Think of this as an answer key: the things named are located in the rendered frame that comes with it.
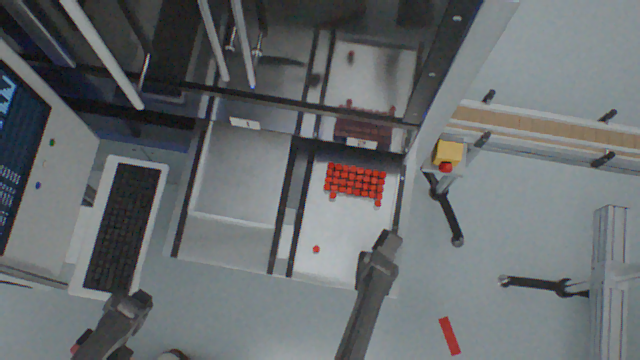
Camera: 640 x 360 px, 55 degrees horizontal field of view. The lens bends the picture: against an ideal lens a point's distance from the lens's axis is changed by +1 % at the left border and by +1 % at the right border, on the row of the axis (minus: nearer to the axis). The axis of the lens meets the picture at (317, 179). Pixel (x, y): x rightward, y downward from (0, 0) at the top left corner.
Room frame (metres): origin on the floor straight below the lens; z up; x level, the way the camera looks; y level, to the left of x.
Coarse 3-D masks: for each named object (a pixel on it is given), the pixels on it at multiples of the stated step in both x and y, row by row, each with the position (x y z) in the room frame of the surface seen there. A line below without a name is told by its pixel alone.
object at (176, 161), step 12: (108, 144) 0.70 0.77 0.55; (120, 144) 0.69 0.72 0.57; (96, 156) 0.71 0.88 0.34; (132, 156) 0.69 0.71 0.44; (144, 156) 0.68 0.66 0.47; (156, 156) 0.68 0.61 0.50; (168, 156) 0.67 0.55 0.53; (180, 156) 0.66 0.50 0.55; (96, 168) 0.72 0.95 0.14; (180, 168) 0.67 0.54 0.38; (168, 180) 0.68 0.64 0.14; (180, 180) 0.67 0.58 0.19
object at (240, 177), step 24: (216, 144) 0.60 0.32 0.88; (240, 144) 0.61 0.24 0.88; (264, 144) 0.61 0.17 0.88; (288, 144) 0.62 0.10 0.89; (216, 168) 0.53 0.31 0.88; (240, 168) 0.53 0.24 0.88; (264, 168) 0.53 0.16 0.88; (192, 192) 0.44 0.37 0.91; (216, 192) 0.45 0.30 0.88; (240, 192) 0.46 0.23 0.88; (264, 192) 0.46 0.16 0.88; (216, 216) 0.37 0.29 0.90; (240, 216) 0.38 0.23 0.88; (264, 216) 0.38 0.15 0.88
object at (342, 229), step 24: (312, 192) 0.47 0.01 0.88; (384, 192) 0.48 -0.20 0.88; (312, 216) 0.39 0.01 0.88; (336, 216) 0.40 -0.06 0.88; (360, 216) 0.40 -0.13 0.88; (384, 216) 0.40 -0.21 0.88; (312, 240) 0.32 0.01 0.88; (336, 240) 0.32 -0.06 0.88; (360, 240) 0.33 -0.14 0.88; (312, 264) 0.25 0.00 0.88; (336, 264) 0.25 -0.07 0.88
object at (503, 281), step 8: (504, 280) 0.34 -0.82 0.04; (512, 280) 0.34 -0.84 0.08; (520, 280) 0.34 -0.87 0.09; (528, 280) 0.34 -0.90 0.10; (536, 280) 0.34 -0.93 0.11; (544, 280) 0.34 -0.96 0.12; (560, 280) 0.34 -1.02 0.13; (568, 280) 0.35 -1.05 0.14; (504, 288) 0.31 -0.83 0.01; (536, 288) 0.31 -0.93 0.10; (544, 288) 0.31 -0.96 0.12; (552, 288) 0.31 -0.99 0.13; (560, 288) 0.31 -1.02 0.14; (560, 296) 0.28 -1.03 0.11; (568, 296) 0.28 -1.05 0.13; (584, 296) 0.29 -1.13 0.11
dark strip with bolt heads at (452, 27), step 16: (464, 0) 0.57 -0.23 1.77; (448, 16) 0.58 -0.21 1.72; (464, 16) 0.57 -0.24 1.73; (448, 32) 0.58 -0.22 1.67; (432, 48) 0.58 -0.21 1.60; (448, 48) 0.57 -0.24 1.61; (432, 64) 0.58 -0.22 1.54; (432, 80) 0.57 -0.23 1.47; (416, 96) 0.58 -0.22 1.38; (416, 112) 0.57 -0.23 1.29
